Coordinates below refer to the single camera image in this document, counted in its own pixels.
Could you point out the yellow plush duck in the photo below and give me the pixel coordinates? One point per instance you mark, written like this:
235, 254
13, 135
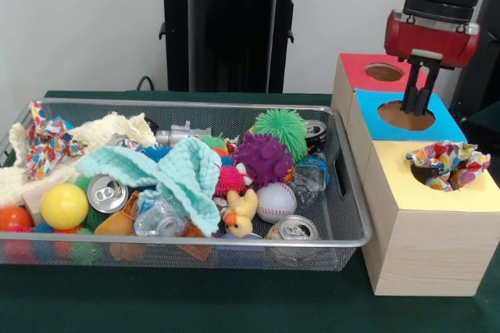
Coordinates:
239, 223

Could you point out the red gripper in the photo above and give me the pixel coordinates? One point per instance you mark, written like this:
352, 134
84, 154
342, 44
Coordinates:
429, 41

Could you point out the dark green table cloth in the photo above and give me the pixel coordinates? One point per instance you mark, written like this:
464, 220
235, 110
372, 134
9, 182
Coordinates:
195, 301

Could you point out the white baseball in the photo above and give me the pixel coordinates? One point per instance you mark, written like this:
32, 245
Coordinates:
276, 203

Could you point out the wooden three-hole box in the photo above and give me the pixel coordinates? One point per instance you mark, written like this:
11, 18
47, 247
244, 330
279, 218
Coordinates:
429, 251

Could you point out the silver drink can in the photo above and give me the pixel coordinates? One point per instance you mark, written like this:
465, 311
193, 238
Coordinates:
293, 228
107, 194

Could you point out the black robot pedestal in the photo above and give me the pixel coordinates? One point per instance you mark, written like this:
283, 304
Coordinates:
230, 36

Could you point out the purple spiky toy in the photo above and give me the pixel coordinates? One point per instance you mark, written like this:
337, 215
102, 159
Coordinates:
265, 157

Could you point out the large colourful patterned cloth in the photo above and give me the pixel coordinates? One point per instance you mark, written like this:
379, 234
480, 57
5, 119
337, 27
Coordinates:
47, 145

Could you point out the mint knitted cloth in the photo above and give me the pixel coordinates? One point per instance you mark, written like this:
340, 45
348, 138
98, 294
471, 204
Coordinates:
183, 169

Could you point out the silver mesh bin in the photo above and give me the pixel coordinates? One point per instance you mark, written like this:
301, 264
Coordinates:
156, 256

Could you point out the black panel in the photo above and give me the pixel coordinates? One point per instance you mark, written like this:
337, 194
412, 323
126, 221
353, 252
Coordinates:
488, 75

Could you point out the yellow ball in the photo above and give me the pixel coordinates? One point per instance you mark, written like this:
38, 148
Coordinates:
64, 206

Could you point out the green spiky ball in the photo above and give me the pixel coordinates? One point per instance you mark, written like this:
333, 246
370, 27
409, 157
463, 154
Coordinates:
279, 126

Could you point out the cream knitted cloth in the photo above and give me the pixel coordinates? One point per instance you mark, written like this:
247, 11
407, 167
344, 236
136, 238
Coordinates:
121, 126

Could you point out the small colourful patterned cloth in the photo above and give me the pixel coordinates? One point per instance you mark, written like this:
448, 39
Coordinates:
457, 169

